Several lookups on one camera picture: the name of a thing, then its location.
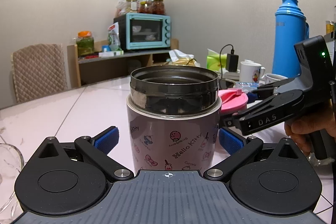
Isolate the glass jar with pale contents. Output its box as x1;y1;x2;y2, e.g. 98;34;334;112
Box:
126;0;139;14

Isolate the large jar with red contents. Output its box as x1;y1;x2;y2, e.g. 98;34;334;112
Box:
152;0;165;16

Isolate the orange lid pickle jar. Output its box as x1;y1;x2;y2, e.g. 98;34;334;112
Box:
76;31;95;57

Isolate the pink printed thermos bottle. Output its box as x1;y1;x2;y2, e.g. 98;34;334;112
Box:
126;65;223;173

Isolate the clear snack bag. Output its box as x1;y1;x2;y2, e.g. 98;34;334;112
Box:
115;0;129;17

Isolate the clear dimpled glass cup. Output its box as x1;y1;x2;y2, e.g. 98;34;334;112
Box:
0;143;26;214

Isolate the flat white box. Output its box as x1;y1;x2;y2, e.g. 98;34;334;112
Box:
98;50;125;58

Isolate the green tissue box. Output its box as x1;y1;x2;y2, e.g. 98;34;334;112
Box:
206;49;230;71

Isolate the blue thermos flask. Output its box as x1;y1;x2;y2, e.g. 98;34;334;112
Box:
272;0;310;79

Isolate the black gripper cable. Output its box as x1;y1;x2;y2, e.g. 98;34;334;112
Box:
329;82;336;188

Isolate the small jar with red contents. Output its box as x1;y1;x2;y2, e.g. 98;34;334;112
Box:
139;1;153;15

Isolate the wooden side shelf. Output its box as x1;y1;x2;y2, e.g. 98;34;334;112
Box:
67;39;179;88

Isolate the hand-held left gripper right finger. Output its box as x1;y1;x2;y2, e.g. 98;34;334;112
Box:
203;127;302;181

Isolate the yellow tissue pack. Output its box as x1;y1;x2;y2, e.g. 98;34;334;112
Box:
168;49;200;67

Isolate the black power adapter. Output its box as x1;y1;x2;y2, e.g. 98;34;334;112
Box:
226;53;239;72

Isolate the white printed mug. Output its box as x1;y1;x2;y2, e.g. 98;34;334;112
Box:
239;61;266;83

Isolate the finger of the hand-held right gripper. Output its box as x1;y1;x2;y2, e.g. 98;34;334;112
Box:
248;76;299;104
219;108;247;131

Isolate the chair with quilted beige cover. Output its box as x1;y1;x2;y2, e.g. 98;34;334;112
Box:
11;43;68;104

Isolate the plain white cup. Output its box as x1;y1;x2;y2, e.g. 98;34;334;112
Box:
264;73;288;85

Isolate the green and white bag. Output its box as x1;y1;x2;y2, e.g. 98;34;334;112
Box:
107;23;121;51

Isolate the white power strip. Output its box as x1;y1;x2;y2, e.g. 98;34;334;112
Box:
223;70;241;80

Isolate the pink bottle cap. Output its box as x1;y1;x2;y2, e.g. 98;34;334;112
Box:
218;89;249;115

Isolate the teal toaster oven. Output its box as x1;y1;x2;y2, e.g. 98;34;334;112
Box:
113;13;172;51

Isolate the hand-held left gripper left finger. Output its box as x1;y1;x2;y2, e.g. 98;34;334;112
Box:
33;126;133;181

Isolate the black charging cable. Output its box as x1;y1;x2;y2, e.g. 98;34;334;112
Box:
219;44;236;75

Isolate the person's right hand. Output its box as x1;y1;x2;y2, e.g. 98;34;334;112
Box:
285;103;336;155

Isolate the blue cotton swab box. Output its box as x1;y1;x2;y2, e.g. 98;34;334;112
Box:
235;81;260;91

